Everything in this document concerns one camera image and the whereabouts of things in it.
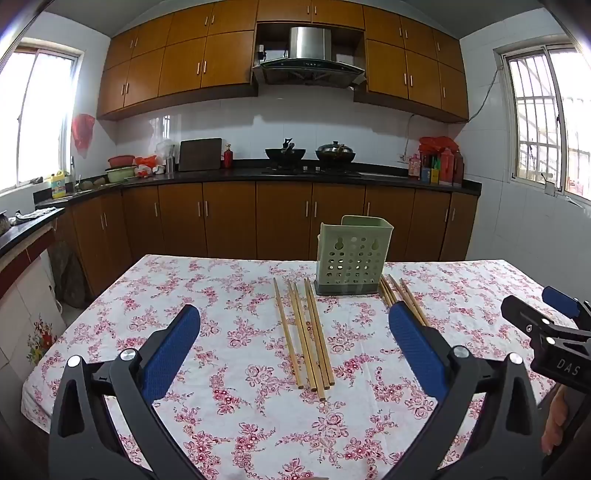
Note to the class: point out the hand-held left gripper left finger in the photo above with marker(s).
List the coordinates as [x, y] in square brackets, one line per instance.
[184, 325]

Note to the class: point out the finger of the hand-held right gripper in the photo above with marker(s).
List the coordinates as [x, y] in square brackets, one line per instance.
[521, 314]
[561, 300]

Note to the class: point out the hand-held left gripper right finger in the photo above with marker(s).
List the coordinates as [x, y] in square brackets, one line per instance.
[411, 341]

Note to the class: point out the wooden chopstick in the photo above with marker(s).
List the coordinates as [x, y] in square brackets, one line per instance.
[321, 336]
[287, 332]
[413, 297]
[316, 332]
[302, 336]
[391, 291]
[308, 340]
[406, 300]
[386, 290]

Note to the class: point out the green perforated utensil holder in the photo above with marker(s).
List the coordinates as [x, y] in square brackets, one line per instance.
[353, 258]

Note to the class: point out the person's right hand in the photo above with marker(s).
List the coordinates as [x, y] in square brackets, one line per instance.
[555, 415]

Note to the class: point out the pink floral tablecloth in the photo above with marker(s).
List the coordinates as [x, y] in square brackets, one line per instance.
[231, 415]

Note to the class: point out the wooden base cabinets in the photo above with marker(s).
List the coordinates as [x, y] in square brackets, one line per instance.
[231, 221]

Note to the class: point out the dark sack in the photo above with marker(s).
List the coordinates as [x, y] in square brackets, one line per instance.
[69, 277]

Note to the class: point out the flower-print white tile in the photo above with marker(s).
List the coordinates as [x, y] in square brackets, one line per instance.
[41, 341]

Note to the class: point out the dark red thermos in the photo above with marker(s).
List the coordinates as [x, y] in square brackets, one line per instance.
[458, 168]

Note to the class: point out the steel canister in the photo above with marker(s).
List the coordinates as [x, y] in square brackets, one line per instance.
[171, 166]

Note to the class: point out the black kitchen countertop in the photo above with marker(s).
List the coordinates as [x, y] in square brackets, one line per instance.
[240, 174]

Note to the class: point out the green basin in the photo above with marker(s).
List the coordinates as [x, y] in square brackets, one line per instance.
[119, 175]

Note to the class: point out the red and white plastic bag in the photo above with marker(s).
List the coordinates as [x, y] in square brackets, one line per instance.
[145, 162]

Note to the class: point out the steel sink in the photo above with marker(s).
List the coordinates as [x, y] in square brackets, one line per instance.
[76, 194]

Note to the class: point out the dark cutting board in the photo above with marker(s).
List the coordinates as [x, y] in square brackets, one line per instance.
[199, 154]

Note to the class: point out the small red bottle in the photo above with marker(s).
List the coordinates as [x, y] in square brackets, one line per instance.
[228, 159]

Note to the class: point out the green bottle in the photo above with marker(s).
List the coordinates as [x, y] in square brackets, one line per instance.
[436, 162]

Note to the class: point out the red seasoning packet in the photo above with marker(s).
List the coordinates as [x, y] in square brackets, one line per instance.
[415, 167]

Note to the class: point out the red basin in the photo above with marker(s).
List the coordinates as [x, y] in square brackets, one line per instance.
[121, 161]

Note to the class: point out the clear plastic bag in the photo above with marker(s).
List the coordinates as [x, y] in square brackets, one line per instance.
[162, 150]

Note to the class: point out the barred window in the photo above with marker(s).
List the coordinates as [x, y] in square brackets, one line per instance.
[535, 115]

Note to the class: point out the grey cloth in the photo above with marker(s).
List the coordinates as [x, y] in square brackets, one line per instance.
[34, 214]

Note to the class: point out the yellow detergent bottle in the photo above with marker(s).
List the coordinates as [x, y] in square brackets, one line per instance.
[59, 187]

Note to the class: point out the crumpled red plastic bag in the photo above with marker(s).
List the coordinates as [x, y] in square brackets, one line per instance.
[434, 142]

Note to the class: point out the steel faucet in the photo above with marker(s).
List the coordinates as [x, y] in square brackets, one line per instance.
[72, 168]

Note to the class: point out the black wok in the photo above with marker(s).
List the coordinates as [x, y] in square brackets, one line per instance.
[285, 154]

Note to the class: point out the gas stove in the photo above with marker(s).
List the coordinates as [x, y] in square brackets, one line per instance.
[309, 170]

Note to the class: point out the lidded dark pot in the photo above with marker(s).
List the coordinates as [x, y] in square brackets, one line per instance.
[335, 153]

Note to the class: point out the red plastic bag on hook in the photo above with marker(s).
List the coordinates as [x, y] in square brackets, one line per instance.
[83, 129]

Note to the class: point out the large sliding window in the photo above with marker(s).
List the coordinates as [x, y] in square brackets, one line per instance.
[41, 115]

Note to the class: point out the steel range hood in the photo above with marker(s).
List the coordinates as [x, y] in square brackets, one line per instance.
[309, 46]

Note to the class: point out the wooden wall cabinets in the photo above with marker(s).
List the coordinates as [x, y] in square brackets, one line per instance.
[184, 60]

